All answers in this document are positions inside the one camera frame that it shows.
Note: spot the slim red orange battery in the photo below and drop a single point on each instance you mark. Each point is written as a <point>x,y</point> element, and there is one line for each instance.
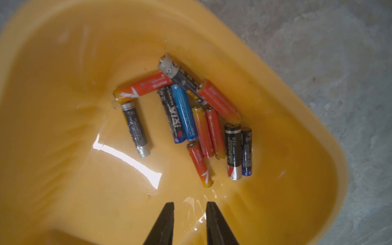
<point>139,88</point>

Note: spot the yellow plastic storage tray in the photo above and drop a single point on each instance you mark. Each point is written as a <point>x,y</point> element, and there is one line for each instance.
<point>70,173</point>

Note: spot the red battery with yellow text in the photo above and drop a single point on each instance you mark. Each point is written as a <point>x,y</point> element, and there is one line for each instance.
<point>219,102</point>

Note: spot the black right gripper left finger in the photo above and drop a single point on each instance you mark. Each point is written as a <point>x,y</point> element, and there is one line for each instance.
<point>163,229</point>

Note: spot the grey black battery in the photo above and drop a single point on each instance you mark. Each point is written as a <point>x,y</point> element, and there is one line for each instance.
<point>180,77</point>

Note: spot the black blue battery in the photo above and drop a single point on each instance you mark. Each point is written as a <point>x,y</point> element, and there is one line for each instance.
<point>169,106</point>

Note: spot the black red silver battery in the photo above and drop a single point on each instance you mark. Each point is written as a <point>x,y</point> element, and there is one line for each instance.
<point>233,150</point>

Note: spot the dark blue battery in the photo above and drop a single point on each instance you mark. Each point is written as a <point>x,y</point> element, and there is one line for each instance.
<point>246,135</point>

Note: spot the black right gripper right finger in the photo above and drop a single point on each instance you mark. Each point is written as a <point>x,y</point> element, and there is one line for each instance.
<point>218,230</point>

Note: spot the black battery silver end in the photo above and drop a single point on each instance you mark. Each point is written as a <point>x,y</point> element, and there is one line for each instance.
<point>136,129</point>

